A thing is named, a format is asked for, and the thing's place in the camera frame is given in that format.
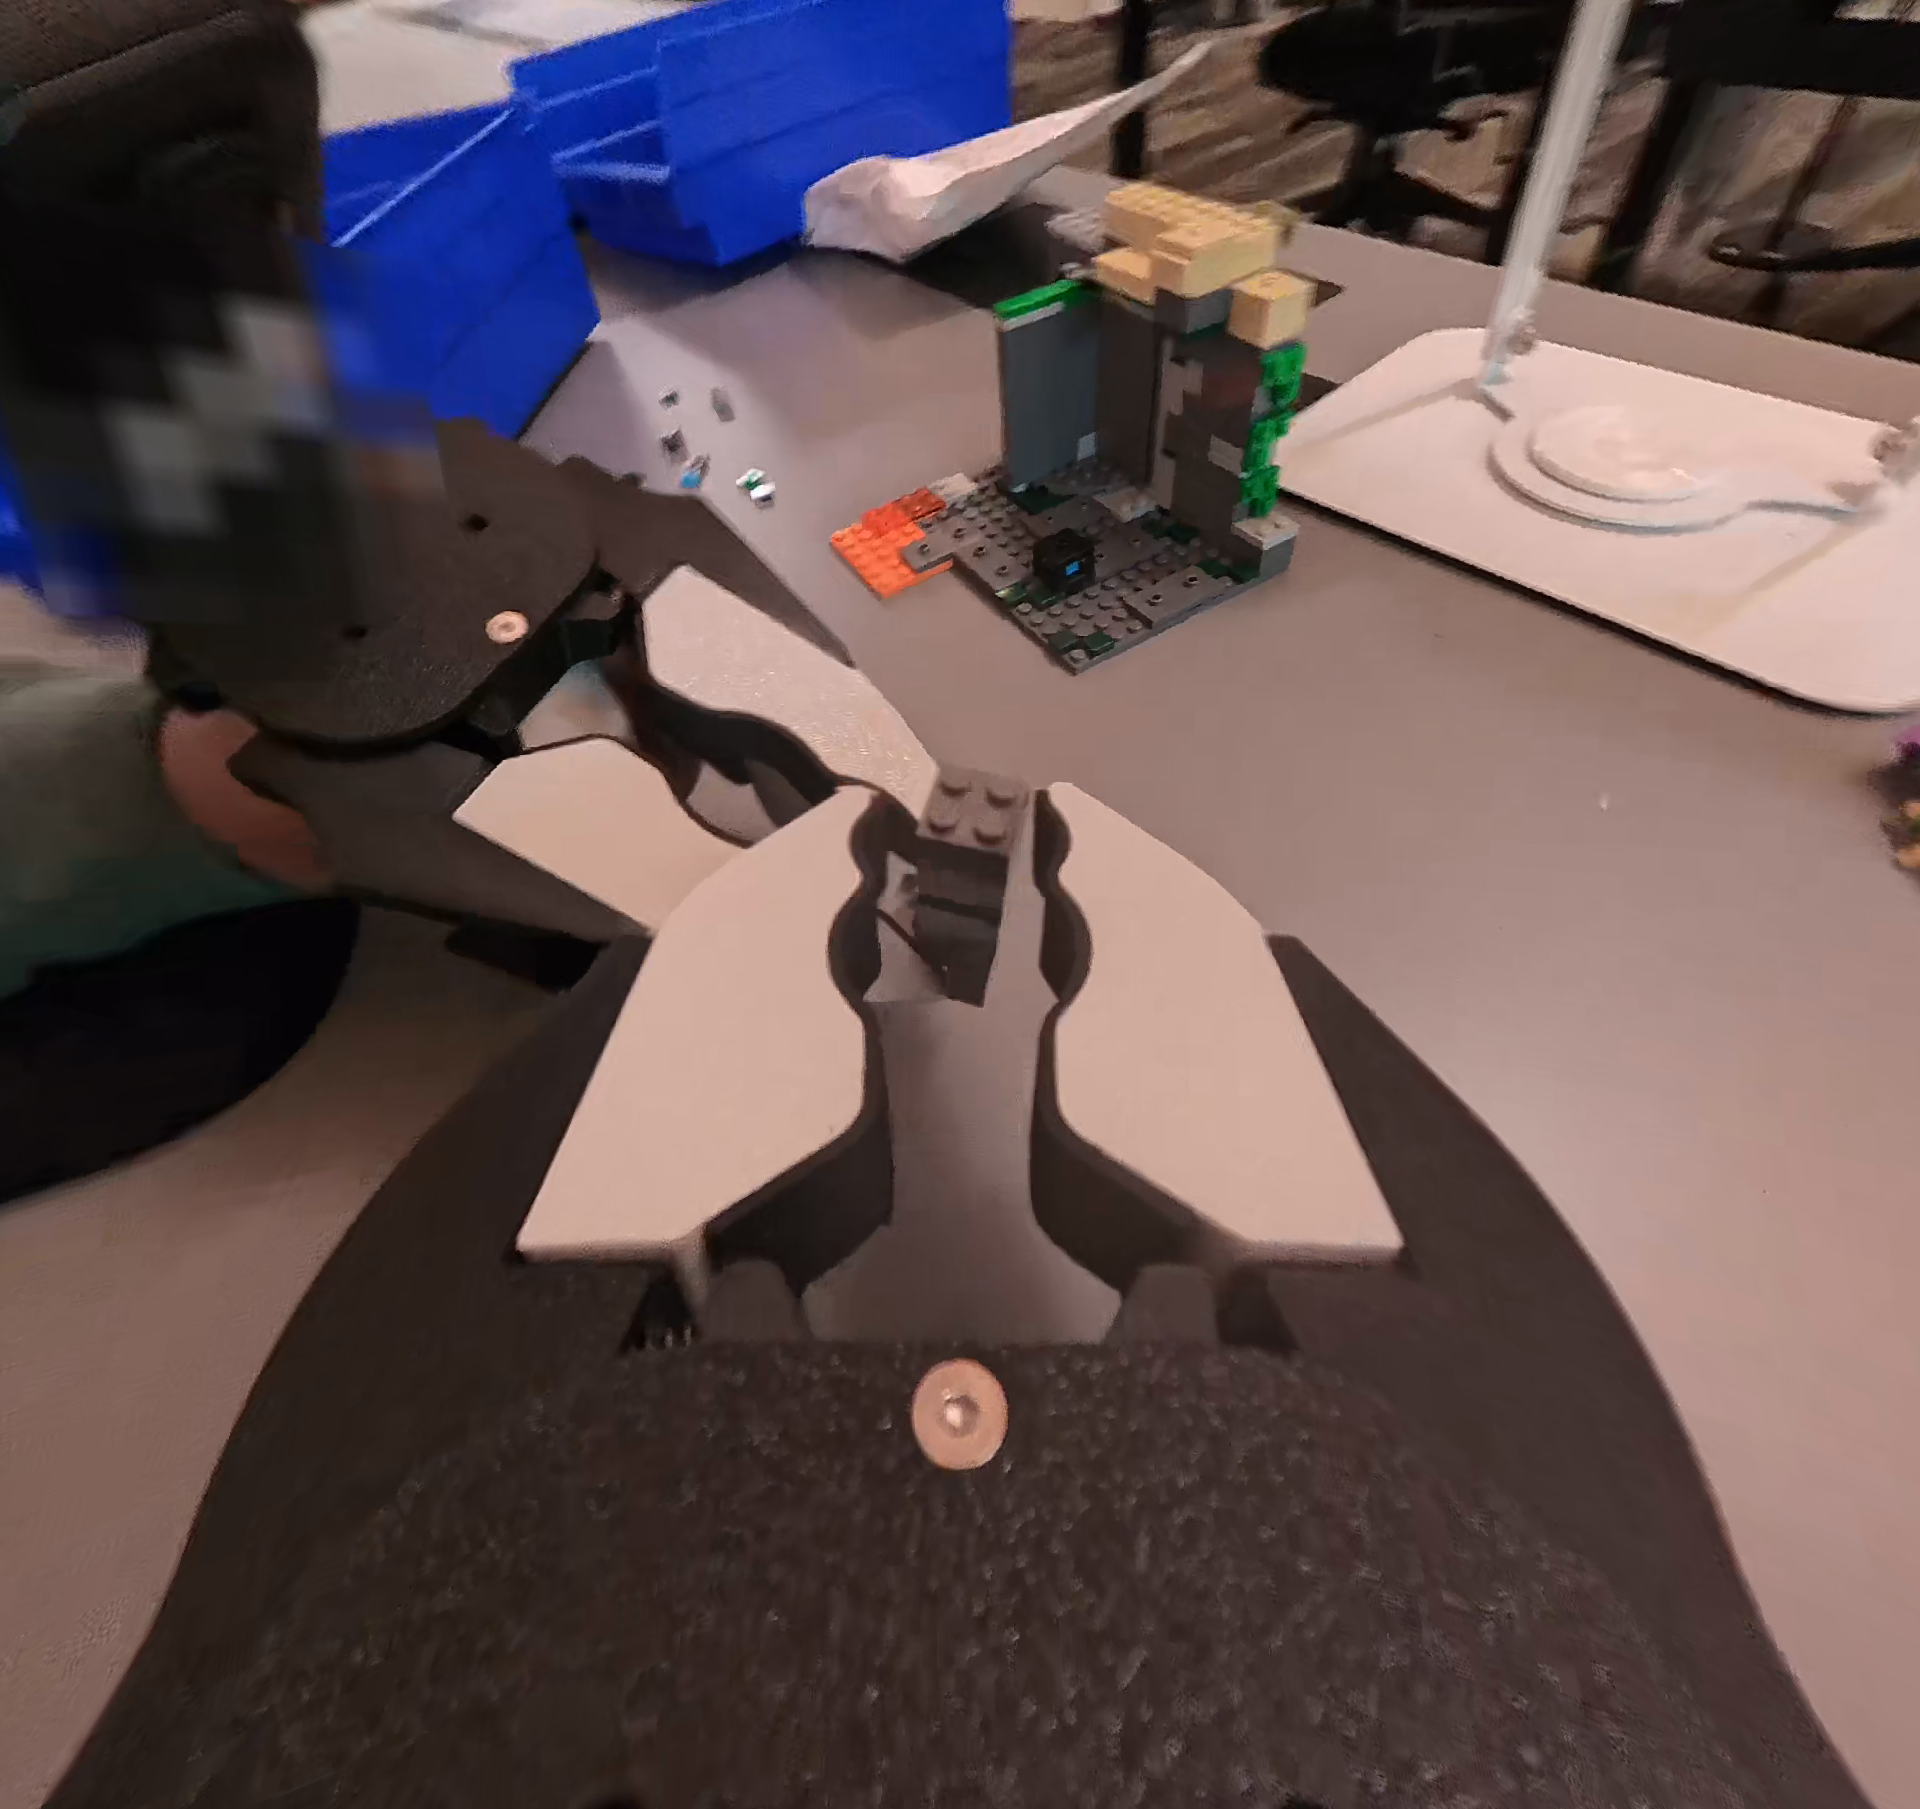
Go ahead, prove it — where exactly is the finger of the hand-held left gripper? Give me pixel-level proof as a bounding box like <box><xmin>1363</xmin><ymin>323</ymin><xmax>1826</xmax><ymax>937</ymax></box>
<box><xmin>632</xmin><ymin>561</ymin><xmax>944</xmax><ymax>796</ymax></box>
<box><xmin>451</xmin><ymin>733</ymin><xmax>846</xmax><ymax>942</ymax></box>

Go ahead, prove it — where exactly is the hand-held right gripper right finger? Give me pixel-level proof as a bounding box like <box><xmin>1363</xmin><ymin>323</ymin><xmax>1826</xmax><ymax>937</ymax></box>
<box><xmin>1033</xmin><ymin>780</ymin><xmax>1407</xmax><ymax>1268</ymax></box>

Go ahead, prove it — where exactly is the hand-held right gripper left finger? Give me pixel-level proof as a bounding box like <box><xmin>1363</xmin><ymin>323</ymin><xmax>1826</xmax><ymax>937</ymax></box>
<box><xmin>517</xmin><ymin>783</ymin><xmax>901</xmax><ymax>1268</ymax></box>

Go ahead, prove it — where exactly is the grey brick assembly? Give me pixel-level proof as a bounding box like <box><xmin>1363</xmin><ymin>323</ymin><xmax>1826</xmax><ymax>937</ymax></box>
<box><xmin>905</xmin><ymin>767</ymin><xmax>1041</xmax><ymax>1009</ymax></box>

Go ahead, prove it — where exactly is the person's left forearm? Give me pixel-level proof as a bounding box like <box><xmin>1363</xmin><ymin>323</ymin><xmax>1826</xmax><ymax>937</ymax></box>
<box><xmin>0</xmin><ymin>661</ymin><xmax>301</xmax><ymax>1004</ymax></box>

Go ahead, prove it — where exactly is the grey desk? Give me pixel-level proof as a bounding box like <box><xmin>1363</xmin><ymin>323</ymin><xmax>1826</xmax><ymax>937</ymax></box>
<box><xmin>0</xmin><ymin>165</ymin><xmax>1920</xmax><ymax>1809</ymax></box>

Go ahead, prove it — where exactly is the person's left hand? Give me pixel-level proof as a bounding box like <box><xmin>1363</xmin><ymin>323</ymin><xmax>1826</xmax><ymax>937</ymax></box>
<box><xmin>158</xmin><ymin>706</ymin><xmax>328</xmax><ymax>897</ymax></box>

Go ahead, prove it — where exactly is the group of tiny loose pieces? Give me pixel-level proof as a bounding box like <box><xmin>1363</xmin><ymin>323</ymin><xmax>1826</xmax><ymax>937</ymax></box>
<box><xmin>651</xmin><ymin>384</ymin><xmax>785</xmax><ymax>508</ymax></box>

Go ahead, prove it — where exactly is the blue plastic storage bin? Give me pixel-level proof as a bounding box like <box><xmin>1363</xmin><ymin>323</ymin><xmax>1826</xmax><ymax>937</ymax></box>
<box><xmin>510</xmin><ymin>0</ymin><xmax>1023</xmax><ymax>270</ymax></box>
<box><xmin>291</xmin><ymin>101</ymin><xmax>604</xmax><ymax>451</ymax></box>

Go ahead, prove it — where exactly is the toy brick building model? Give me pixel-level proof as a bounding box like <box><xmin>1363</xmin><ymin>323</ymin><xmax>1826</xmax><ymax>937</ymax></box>
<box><xmin>830</xmin><ymin>177</ymin><xmax>1337</xmax><ymax>679</ymax></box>

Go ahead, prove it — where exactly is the white crumpled paper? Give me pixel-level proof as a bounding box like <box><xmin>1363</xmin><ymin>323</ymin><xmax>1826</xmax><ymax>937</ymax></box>
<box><xmin>803</xmin><ymin>39</ymin><xmax>1217</xmax><ymax>265</ymax></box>

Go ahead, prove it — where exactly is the white book stand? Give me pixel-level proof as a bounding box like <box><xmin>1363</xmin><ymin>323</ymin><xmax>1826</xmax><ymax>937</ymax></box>
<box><xmin>1277</xmin><ymin>0</ymin><xmax>1920</xmax><ymax>716</ymax></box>

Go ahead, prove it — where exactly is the purple blue green toy figure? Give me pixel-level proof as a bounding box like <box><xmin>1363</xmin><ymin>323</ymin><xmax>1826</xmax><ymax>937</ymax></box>
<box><xmin>1866</xmin><ymin>723</ymin><xmax>1920</xmax><ymax>880</ymax></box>

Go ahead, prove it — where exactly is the black office chair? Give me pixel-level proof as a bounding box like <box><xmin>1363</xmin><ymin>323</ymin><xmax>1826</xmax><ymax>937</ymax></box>
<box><xmin>1266</xmin><ymin>0</ymin><xmax>1518</xmax><ymax>237</ymax></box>
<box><xmin>1712</xmin><ymin>212</ymin><xmax>1920</xmax><ymax>285</ymax></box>

